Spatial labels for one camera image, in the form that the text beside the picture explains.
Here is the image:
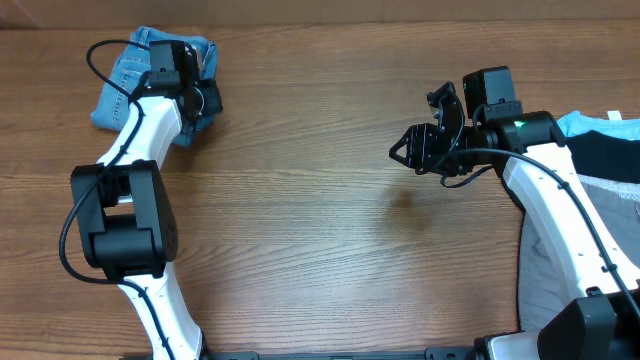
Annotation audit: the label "light blue garment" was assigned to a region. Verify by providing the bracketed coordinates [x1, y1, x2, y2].
[557, 110, 639, 141]

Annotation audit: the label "grey garment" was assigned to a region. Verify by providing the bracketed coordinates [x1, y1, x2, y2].
[518, 175, 639, 332]

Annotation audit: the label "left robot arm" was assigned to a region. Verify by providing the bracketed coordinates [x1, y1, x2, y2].
[59, 40, 222, 359]

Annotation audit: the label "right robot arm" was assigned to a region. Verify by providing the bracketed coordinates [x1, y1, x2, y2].
[389, 66, 639, 360]

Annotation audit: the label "light blue denim jeans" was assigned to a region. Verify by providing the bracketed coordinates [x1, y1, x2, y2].
[91, 26, 222, 148]

